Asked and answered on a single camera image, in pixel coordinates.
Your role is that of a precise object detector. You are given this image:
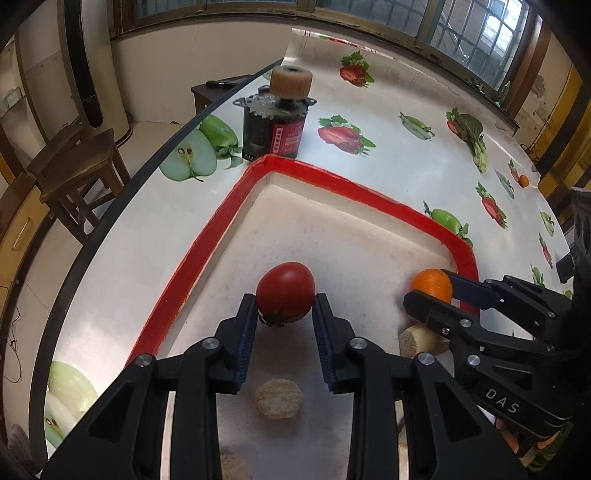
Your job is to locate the beige cut root piece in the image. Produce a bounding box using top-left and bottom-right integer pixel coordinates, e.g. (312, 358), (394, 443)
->
(399, 324), (449, 359)

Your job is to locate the orange fruit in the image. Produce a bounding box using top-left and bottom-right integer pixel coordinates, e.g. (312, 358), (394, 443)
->
(409, 269), (453, 303)

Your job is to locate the red tomato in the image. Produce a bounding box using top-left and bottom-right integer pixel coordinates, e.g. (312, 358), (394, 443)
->
(256, 262), (315, 327)

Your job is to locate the right hand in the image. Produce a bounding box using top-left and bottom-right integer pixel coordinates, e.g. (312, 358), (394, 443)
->
(495, 418), (573, 472)

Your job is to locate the beige piece at bottom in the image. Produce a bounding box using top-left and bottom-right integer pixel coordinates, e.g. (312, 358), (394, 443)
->
(221, 450), (252, 480)

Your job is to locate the red rimmed white tray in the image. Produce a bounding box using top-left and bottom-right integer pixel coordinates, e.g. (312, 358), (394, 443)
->
(133, 157), (478, 479)

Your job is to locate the fruit print tablecloth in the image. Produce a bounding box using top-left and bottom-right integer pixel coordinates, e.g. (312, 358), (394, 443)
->
(28, 27), (574, 467)

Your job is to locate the dark red jar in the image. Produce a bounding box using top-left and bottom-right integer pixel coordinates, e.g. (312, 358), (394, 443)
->
(232, 87), (317, 161)

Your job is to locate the wooden stool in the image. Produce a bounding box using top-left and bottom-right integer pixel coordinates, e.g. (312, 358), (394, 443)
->
(27, 124), (130, 243)

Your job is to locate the beige roll on jar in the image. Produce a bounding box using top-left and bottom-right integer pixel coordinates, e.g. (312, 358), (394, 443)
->
(270, 66), (312, 100)

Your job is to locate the dark side table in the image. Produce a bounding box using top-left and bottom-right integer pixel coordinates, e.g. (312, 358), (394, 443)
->
(191, 75), (250, 115)

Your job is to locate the white standing air conditioner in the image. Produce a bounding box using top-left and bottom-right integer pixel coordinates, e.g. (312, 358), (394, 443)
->
(57, 0), (132, 146)

